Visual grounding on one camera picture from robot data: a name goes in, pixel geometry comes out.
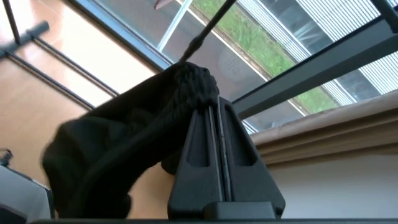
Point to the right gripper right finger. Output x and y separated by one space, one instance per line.
248 180

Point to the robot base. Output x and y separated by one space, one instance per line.
21 196

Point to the black shorts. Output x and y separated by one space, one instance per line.
124 130

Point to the black clothes rack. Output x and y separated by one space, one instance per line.
196 45

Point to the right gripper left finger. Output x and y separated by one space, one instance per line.
199 174

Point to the window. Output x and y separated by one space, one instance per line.
326 65

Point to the beige curtain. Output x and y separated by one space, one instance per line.
326 133

